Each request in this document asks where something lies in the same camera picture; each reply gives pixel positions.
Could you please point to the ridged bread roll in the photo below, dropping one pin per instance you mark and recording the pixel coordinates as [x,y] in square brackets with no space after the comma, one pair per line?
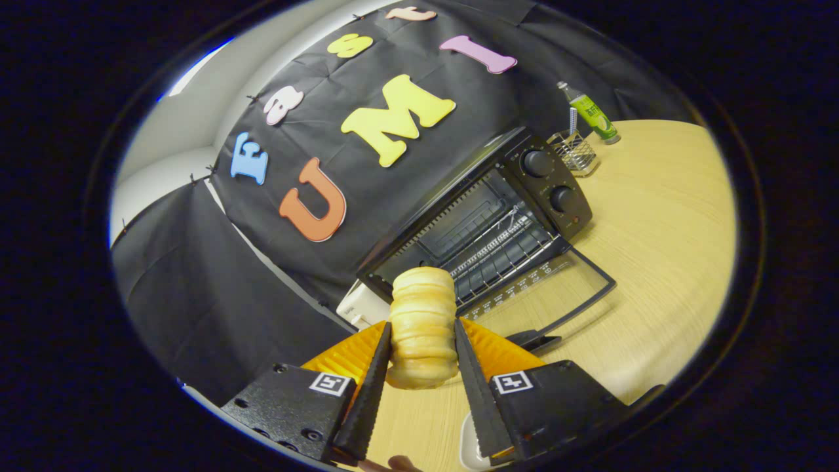
[423,328]

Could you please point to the striped straw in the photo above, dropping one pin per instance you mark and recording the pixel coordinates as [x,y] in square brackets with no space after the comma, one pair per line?
[573,121]

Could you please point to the green label drink bottle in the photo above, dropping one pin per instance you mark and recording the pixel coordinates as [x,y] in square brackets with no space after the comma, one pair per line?
[593,115]

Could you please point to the black toaster oven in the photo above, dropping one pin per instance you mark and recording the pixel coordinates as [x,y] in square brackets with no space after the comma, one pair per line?
[544,177]

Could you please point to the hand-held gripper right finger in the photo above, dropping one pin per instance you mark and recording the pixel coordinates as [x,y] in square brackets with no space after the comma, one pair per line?
[475,393]

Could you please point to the white pop-up toaster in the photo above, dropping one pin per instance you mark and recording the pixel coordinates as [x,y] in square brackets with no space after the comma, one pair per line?
[360,308]

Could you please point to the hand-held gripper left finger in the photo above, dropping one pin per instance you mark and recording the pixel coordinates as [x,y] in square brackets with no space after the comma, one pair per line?
[373,400]

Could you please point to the small white plate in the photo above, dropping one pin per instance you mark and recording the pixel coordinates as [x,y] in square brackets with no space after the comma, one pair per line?
[468,446]

